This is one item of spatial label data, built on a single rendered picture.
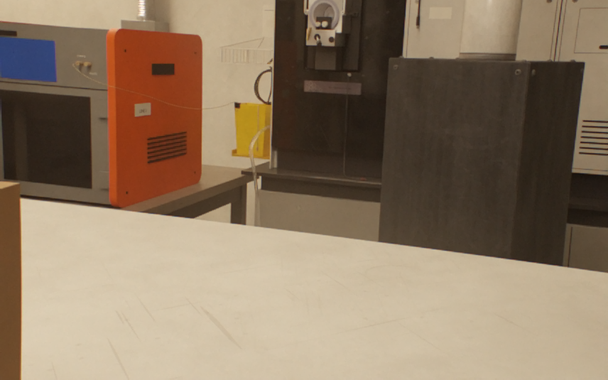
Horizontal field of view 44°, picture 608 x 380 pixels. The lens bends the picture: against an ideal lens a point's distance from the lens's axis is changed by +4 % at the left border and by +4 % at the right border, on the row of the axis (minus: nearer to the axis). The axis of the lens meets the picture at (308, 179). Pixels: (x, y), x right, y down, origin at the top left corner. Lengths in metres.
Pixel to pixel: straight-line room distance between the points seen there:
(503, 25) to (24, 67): 1.16
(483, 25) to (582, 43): 0.83
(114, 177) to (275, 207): 0.59
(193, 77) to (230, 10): 1.49
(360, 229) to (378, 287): 1.47
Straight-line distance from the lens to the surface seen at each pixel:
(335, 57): 2.11
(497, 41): 1.27
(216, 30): 3.60
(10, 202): 0.27
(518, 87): 1.16
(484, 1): 1.27
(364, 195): 2.13
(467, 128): 1.19
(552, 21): 2.08
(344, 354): 0.53
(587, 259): 2.07
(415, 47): 2.12
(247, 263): 0.73
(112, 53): 1.78
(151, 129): 1.92
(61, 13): 4.05
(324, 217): 2.16
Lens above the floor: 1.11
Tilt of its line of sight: 10 degrees down
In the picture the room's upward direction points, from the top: 2 degrees clockwise
